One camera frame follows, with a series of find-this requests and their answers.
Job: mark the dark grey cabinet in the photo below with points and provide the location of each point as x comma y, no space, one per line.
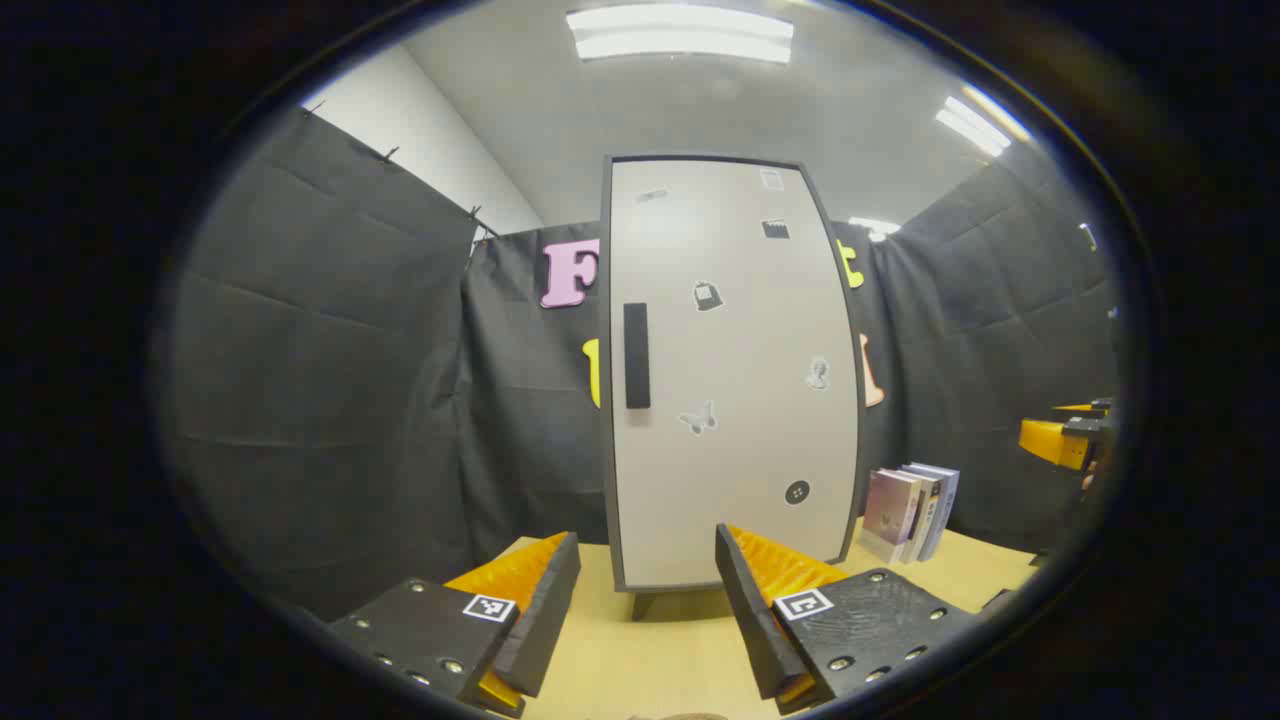
605,400

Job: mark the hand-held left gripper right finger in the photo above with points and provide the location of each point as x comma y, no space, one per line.
750,610

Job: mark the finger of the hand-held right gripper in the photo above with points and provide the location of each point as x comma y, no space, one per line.
1080,407
1050,442

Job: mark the white spine book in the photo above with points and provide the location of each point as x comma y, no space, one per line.
930,505

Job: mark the small ceiling light panel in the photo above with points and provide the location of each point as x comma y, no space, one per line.
872,226

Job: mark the long ceiling light panel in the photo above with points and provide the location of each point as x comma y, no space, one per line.
680,32

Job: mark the black backdrop cloth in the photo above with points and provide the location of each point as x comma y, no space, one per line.
330,400

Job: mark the pink cover book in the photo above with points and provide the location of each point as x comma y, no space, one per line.
890,510

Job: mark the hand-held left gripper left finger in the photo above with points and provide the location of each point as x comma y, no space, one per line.
545,610

